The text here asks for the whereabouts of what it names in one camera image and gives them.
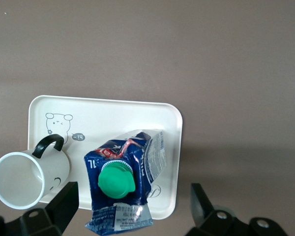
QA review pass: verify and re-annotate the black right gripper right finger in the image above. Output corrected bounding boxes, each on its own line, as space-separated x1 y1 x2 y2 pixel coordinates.
185 183 288 236

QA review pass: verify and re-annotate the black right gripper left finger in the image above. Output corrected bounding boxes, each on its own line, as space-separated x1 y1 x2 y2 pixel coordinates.
0 181 79 236

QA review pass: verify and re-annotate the white smiley mug black handle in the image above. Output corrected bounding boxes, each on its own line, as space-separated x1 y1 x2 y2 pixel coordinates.
0 134 71 209

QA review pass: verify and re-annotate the blue milk carton green cap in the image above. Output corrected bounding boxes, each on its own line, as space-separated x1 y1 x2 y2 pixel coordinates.
85 129 167 236

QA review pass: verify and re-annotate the cream tray with rabbit print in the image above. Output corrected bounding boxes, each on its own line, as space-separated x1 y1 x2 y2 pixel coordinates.
27 95 184 221

